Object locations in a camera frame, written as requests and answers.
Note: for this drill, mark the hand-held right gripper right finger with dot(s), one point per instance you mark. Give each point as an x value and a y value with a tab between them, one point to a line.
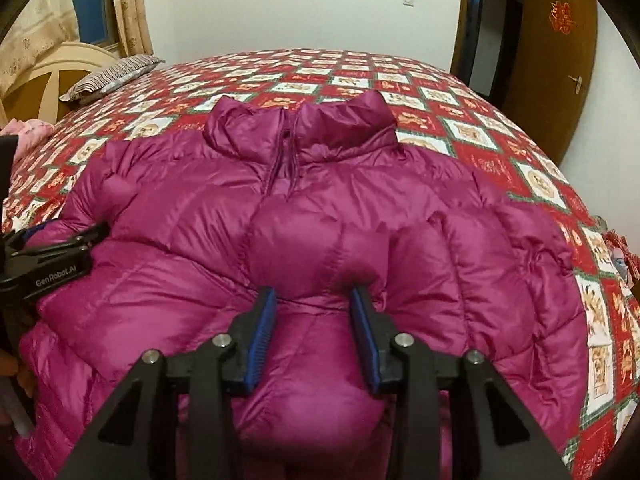
367	342

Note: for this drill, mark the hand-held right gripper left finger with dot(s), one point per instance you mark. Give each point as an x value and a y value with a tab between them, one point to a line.
260	342

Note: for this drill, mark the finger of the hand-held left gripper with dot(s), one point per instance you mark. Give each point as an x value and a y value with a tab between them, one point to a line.
82	240

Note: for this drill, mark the magenta puffer jacket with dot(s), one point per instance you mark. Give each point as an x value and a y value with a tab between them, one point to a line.
300	240

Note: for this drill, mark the person's left hand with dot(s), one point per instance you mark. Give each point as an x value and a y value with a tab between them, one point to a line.
10	377

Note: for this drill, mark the pink cloth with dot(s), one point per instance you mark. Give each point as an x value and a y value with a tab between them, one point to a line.
30	135

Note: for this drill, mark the striped pillow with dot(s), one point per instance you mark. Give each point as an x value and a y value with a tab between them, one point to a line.
110	77

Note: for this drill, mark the cream bed headboard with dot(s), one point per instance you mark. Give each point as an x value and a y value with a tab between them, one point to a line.
50	75

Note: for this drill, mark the cream lace curtain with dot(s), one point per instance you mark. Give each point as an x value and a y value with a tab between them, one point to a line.
35	25

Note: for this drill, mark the beige patterned curtain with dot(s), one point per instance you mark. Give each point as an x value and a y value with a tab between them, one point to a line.
132	10

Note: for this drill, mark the window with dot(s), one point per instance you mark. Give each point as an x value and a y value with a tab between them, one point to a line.
92	0

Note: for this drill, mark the red printed bear blanket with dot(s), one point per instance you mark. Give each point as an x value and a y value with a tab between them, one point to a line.
450	110

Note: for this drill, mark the colourful cloth item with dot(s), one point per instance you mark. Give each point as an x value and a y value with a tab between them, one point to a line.
622	255

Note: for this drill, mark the brown wooden door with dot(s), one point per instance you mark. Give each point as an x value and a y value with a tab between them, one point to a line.
545	80

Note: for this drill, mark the red door decoration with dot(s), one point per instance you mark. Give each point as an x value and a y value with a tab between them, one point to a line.
560	17

